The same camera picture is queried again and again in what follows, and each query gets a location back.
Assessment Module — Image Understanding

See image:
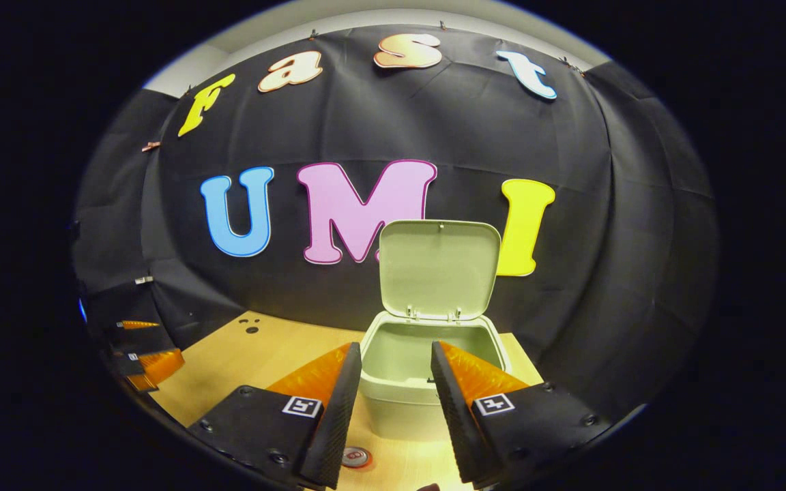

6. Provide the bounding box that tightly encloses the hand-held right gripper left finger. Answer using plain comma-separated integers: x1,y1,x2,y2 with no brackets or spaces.
187,341,363,490

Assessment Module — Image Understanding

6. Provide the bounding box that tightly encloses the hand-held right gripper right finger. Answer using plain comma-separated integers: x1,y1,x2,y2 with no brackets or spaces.
431,341,604,490

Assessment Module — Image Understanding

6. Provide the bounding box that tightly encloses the pale green desktop garbage bin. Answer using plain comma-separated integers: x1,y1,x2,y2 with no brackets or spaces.
359,220,513,441

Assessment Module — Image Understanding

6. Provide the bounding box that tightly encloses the wooden desktop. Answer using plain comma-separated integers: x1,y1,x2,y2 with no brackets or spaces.
149,310,545,491

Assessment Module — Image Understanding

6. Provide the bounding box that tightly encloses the black backdrop cloth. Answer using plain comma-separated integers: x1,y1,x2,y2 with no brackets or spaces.
72,24,720,423

